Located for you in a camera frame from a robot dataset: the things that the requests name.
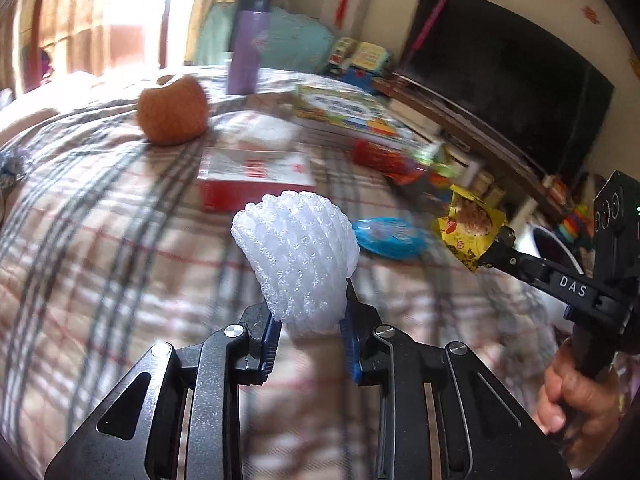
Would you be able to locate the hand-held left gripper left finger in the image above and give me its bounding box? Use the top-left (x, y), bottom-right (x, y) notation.
top-left (44, 302), bottom-right (286, 480)

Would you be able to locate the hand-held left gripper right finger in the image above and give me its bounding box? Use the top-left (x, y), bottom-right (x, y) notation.
top-left (340, 280), bottom-right (573, 480)

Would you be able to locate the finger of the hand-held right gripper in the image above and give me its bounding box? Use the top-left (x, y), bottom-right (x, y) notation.
top-left (475, 230), bottom-right (551, 288)

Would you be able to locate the white waste bin black liner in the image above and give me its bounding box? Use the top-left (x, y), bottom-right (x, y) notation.
top-left (520, 224), bottom-right (596, 286)

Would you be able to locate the yellow snack packet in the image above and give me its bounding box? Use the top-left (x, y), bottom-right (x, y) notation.
top-left (434, 185), bottom-right (516, 273)

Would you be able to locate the white foam fruit net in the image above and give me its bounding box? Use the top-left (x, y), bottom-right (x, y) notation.
top-left (231, 190), bottom-right (360, 336)

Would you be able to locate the light blue cartoon wrapper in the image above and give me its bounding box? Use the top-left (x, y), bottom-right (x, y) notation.
top-left (352, 216), bottom-right (435, 260)

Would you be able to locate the red paper box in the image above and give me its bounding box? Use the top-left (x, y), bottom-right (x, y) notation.
top-left (197, 149), bottom-right (317, 213)

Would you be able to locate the person's right hand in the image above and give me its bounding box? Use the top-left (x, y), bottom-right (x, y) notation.
top-left (535, 345), bottom-right (623, 466)

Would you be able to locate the red toy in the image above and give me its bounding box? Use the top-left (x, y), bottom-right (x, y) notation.
top-left (547, 175), bottom-right (571, 206)

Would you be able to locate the white TV cabinet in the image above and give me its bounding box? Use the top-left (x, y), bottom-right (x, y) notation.
top-left (390, 95), bottom-right (551, 221)

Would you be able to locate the green snack packet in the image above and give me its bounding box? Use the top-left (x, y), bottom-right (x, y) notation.
top-left (407, 142), bottom-right (481, 191)

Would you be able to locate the brown wooden TV shelf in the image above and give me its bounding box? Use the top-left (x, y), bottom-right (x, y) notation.
top-left (385, 72), bottom-right (551, 196)

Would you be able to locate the red snack tube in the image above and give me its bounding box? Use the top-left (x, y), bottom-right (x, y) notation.
top-left (352, 140), bottom-right (426, 181)

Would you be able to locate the black television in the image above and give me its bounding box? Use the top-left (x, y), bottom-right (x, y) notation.
top-left (400, 0), bottom-right (615, 178)

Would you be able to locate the green picture book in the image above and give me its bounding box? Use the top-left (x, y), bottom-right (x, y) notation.
top-left (292, 84), bottom-right (426, 146)

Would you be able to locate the blue toy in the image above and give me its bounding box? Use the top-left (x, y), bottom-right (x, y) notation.
top-left (345, 67), bottom-right (386, 91)

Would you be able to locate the yellow teal toy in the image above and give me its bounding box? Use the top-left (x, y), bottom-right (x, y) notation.
top-left (350, 42), bottom-right (393, 73)

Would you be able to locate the apple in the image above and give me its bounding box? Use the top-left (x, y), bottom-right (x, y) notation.
top-left (137, 74), bottom-right (210, 147)

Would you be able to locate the ferris wheel toy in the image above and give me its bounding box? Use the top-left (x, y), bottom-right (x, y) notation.
top-left (327, 37), bottom-right (358, 73)

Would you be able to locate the purple bottle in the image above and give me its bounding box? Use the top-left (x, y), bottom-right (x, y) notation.
top-left (226, 0), bottom-right (272, 96)

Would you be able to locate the teal cloth covered furniture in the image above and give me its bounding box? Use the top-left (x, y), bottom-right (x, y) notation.
top-left (192, 2), bottom-right (336, 73)

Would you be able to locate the crumpled foil wrapper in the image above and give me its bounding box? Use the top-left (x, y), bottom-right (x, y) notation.
top-left (0, 152), bottom-right (26, 191)

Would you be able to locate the beige curtain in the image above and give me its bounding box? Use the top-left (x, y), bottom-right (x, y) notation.
top-left (185, 0), bottom-right (236, 63)

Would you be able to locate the sheer curtain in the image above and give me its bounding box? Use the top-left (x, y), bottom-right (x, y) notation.
top-left (47, 0), bottom-right (111, 68)

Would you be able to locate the rainbow stacking ring toy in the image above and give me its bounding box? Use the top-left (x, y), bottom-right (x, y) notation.
top-left (560, 205), bottom-right (596, 248)

